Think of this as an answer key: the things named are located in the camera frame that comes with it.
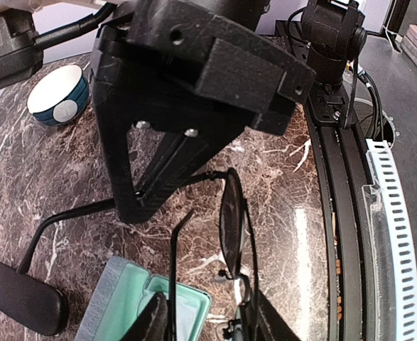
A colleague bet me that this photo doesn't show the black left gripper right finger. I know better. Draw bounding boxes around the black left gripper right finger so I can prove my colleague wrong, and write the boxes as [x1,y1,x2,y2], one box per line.
[239,291,300,341]

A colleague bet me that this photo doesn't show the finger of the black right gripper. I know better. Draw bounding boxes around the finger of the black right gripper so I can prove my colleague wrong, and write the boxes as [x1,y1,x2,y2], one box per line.
[92,79,254,224]

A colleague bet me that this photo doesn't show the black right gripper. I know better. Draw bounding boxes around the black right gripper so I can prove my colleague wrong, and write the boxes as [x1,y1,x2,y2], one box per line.
[90,1,315,199]

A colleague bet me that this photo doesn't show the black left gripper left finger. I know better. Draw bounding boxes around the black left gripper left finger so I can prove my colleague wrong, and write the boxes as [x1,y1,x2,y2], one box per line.
[121,292,168,341]

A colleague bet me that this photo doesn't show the blue textured glasses case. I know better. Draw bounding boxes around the blue textured glasses case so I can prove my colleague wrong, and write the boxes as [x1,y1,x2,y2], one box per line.
[75,256,212,340]

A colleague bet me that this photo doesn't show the black frame sunglasses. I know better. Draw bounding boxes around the black frame sunglasses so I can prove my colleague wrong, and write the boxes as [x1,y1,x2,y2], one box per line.
[16,166,261,341]

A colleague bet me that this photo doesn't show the black hard glasses case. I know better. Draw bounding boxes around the black hard glasses case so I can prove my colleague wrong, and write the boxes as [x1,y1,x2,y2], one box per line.
[0,262,70,336]

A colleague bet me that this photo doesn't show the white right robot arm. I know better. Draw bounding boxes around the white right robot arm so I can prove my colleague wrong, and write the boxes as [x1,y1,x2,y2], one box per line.
[90,1,366,224]

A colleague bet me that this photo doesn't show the white and green bowl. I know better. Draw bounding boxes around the white and green bowl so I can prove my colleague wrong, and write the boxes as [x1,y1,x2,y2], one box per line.
[26,65,90,126]

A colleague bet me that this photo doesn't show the white slotted cable duct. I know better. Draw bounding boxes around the white slotted cable duct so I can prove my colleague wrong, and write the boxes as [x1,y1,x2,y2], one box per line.
[362,139,417,340]

